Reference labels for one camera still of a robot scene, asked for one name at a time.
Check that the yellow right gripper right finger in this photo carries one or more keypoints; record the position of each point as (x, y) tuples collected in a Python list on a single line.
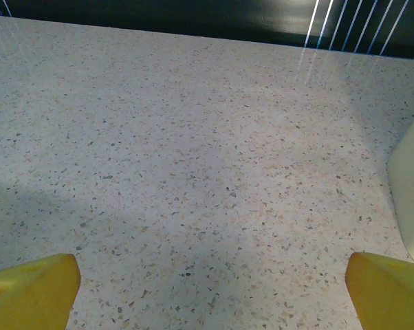
[(389, 295)]

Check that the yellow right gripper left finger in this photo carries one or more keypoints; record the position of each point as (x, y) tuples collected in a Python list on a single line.
[(28, 295)]

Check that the cream knife block orange top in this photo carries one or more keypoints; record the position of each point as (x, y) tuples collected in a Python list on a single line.
[(411, 192)]

